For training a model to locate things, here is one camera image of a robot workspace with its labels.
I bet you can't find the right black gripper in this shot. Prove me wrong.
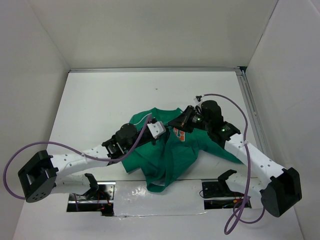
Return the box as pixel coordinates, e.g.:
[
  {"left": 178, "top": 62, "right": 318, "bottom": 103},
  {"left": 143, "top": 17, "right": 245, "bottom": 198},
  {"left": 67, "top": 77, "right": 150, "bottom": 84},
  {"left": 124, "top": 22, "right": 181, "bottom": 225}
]
[{"left": 168, "top": 105, "right": 212, "bottom": 133}]

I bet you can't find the green jacket with white lettering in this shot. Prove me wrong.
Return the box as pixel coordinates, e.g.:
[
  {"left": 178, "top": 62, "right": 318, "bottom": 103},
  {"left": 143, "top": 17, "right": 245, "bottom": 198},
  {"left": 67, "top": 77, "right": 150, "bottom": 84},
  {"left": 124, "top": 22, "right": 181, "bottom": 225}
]
[{"left": 121, "top": 107, "right": 244, "bottom": 194}]

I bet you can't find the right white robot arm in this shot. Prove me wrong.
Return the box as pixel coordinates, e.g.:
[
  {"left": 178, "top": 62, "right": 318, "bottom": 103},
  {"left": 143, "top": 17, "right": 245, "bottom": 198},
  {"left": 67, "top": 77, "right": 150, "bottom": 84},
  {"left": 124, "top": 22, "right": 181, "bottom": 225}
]
[{"left": 168, "top": 100, "right": 302, "bottom": 218}]

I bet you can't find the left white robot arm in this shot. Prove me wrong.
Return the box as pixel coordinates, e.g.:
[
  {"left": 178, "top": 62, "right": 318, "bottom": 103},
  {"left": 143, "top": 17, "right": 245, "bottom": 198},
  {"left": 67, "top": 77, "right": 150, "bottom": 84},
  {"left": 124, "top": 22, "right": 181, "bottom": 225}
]
[{"left": 18, "top": 120, "right": 168, "bottom": 203}]

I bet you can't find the silver tape patch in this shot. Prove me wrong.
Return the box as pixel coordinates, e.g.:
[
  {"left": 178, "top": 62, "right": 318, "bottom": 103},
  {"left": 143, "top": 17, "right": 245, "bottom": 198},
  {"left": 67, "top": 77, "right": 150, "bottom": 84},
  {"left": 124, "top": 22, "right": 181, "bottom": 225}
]
[{"left": 113, "top": 180, "right": 206, "bottom": 217}]

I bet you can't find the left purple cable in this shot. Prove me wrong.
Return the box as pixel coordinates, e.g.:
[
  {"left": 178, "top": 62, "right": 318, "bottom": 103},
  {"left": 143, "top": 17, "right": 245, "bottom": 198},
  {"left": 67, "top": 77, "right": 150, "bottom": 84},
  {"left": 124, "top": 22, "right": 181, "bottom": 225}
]
[{"left": 2, "top": 114, "right": 153, "bottom": 212}]

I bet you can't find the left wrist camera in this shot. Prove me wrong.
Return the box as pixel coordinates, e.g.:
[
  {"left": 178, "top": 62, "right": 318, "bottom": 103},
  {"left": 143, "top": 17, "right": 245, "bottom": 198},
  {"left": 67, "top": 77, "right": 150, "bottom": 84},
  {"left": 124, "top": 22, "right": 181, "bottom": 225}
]
[{"left": 147, "top": 121, "right": 167, "bottom": 139}]

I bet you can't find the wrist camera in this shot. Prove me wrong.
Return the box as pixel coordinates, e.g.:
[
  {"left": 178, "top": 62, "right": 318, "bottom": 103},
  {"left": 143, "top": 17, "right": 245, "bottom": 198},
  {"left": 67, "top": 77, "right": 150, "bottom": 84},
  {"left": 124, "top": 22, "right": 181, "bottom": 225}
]
[
  {"left": 193, "top": 95, "right": 204, "bottom": 107},
  {"left": 147, "top": 121, "right": 167, "bottom": 139}
]

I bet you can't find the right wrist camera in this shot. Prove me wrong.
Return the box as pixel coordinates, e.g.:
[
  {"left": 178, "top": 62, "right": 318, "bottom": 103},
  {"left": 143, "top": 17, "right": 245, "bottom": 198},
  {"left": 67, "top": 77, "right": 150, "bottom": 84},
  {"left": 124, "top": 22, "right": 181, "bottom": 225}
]
[{"left": 193, "top": 95, "right": 204, "bottom": 107}]

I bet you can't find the aluminium frame rail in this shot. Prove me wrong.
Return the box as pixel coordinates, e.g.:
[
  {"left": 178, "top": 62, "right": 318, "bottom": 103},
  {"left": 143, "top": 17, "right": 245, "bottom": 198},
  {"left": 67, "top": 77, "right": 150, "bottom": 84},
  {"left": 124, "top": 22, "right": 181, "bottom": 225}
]
[{"left": 67, "top": 65, "right": 278, "bottom": 177}]

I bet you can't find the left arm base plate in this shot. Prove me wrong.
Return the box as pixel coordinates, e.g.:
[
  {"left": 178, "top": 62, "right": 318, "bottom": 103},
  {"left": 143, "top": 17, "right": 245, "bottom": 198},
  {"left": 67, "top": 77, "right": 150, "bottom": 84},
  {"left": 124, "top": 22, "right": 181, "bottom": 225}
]
[{"left": 66, "top": 181, "right": 116, "bottom": 217}]

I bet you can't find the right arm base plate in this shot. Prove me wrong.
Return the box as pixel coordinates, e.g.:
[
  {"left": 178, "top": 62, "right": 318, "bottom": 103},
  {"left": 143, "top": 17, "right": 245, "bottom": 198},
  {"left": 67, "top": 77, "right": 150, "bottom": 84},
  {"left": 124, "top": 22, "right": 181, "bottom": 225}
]
[{"left": 199, "top": 180, "right": 244, "bottom": 210}]

